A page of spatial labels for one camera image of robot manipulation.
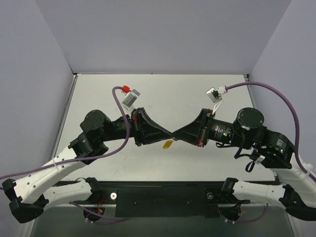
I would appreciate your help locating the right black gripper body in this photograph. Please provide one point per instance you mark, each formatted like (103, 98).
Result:
(202, 127)

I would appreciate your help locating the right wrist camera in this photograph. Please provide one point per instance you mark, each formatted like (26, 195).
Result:
(215, 97)

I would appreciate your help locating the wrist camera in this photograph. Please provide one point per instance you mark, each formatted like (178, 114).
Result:
(215, 97)
(129, 100)

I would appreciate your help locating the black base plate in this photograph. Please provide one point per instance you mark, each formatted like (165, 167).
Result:
(163, 199)

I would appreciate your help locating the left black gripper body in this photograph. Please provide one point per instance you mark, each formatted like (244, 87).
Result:
(138, 127)

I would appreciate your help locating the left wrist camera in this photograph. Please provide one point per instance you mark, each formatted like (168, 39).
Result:
(129, 100)

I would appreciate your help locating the yellow key tag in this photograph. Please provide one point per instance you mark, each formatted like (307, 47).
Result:
(167, 144)

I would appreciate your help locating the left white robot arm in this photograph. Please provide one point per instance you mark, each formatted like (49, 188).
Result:
(32, 195)

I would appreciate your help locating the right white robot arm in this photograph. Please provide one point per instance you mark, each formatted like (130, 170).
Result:
(297, 192)

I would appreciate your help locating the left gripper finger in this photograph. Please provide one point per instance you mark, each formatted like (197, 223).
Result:
(151, 138)
(150, 128)

